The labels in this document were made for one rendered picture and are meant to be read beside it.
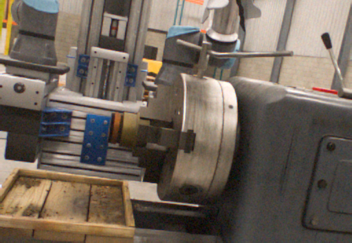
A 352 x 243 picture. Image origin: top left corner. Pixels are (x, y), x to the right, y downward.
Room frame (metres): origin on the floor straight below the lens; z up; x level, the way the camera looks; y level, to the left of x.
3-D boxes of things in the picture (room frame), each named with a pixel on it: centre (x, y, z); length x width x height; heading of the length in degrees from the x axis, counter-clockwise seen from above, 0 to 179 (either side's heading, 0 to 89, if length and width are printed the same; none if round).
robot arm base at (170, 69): (1.71, 0.17, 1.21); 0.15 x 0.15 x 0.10
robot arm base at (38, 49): (1.59, 0.66, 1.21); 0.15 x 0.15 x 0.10
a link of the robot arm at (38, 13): (1.60, 0.66, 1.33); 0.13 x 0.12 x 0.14; 35
